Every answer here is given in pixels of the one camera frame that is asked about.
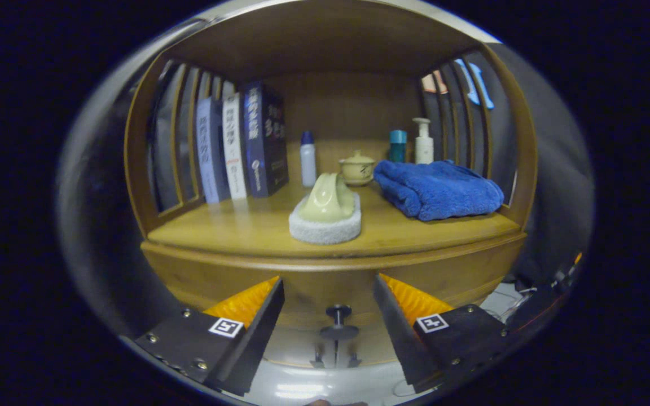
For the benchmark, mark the white bottle blue cap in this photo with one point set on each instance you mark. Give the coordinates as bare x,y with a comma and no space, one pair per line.
308,166

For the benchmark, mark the black backdrop cloth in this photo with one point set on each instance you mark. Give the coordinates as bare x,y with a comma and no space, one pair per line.
556,169

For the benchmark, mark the wooden cabinet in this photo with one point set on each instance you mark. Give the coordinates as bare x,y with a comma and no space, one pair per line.
330,34

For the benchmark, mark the white pump bottle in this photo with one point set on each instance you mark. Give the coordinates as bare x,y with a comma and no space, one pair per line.
424,149

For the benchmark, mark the dark navy book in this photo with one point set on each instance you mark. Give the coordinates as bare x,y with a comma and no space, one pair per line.
266,141

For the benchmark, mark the cream lidded tea cup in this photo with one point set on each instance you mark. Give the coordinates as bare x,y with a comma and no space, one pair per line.
357,169

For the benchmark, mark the white book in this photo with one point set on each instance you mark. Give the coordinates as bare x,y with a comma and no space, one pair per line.
235,152

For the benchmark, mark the cream scrub brush white sponge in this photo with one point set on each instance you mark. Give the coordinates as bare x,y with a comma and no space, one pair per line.
328,214

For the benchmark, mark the wooden cabinet countertop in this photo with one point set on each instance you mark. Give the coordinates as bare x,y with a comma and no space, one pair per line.
257,225

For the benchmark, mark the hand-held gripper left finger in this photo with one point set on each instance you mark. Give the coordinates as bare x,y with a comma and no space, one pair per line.
257,338

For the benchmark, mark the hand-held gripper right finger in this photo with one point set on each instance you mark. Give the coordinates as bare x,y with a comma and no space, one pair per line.
395,332

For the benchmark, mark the wooden cabinet door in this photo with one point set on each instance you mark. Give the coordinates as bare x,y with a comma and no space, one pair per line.
302,347
370,347

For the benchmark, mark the wooden drawer with black knob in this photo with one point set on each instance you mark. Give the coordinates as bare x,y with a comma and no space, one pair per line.
330,285

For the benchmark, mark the folded blue towel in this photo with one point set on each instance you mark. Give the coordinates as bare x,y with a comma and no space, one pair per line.
438,192

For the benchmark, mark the light blue book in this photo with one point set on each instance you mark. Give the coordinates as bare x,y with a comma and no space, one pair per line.
211,158

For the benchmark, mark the teal bottle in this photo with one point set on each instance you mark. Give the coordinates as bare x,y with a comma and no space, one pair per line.
397,149

